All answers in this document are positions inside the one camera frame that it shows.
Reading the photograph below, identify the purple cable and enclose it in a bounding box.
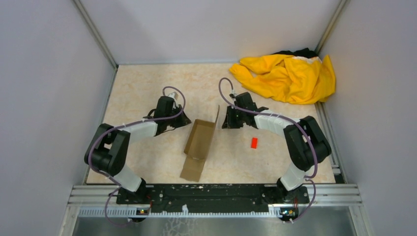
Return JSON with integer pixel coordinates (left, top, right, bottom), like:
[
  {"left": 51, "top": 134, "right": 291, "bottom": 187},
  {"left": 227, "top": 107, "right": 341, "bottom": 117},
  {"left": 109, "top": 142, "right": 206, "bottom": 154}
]
[
  {"left": 88, "top": 86, "right": 186, "bottom": 228},
  {"left": 218, "top": 77, "right": 319, "bottom": 224}
]

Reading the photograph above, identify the small red block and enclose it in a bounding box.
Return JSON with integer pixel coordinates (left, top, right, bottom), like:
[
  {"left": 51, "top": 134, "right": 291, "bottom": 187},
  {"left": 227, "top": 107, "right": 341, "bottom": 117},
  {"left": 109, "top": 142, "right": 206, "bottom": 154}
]
[{"left": 251, "top": 137, "right": 258, "bottom": 149}]

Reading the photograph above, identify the black cloth behind yellow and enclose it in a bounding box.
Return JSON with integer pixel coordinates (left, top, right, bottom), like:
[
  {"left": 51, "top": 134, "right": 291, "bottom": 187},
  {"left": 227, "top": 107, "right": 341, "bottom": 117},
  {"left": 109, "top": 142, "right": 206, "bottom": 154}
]
[{"left": 273, "top": 48, "right": 318, "bottom": 59}]

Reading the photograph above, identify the brown cardboard box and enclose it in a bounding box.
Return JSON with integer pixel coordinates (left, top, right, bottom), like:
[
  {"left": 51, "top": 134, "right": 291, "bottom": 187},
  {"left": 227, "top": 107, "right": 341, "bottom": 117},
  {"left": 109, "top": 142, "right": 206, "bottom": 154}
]
[{"left": 179, "top": 106, "right": 220, "bottom": 182}]

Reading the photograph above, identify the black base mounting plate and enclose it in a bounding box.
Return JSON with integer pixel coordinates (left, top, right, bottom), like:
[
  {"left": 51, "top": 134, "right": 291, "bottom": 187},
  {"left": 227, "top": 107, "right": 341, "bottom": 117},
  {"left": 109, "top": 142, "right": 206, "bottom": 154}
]
[{"left": 116, "top": 184, "right": 310, "bottom": 213}]

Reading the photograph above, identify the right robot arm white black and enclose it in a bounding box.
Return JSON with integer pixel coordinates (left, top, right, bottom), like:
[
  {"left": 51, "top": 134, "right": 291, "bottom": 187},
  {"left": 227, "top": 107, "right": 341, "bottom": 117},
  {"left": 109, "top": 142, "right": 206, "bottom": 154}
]
[{"left": 222, "top": 92, "right": 332, "bottom": 203}]

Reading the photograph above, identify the yellow cloth garment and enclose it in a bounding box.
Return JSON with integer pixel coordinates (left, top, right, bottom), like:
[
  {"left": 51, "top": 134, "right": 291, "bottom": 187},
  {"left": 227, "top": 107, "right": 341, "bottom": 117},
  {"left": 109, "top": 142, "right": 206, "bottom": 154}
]
[{"left": 229, "top": 54, "right": 336, "bottom": 105}]

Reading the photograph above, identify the aluminium frame rail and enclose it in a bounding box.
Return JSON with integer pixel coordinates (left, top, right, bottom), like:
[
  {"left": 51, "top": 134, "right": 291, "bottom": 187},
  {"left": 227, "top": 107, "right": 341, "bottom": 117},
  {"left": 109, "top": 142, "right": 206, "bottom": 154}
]
[{"left": 67, "top": 184, "right": 362, "bottom": 218}]

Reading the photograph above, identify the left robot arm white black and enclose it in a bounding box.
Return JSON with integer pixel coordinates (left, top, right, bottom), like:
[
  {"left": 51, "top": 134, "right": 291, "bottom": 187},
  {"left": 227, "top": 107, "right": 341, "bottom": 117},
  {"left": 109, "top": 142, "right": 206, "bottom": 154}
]
[{"left": 84, "top": 95, "right": 191, "bottom": 204}]

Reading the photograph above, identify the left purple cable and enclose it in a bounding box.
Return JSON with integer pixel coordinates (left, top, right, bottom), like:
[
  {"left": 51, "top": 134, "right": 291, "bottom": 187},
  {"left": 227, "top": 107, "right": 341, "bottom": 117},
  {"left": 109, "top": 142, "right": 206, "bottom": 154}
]
[{"left": 88, "top": 86, "right": 186, "bottom": 228}]

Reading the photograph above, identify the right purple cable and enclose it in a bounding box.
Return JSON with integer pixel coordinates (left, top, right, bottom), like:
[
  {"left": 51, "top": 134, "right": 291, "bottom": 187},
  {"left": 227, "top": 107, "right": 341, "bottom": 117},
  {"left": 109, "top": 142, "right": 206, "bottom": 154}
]
[{"left": 218, "top": 77, "right": 319, "bottom": 224}]

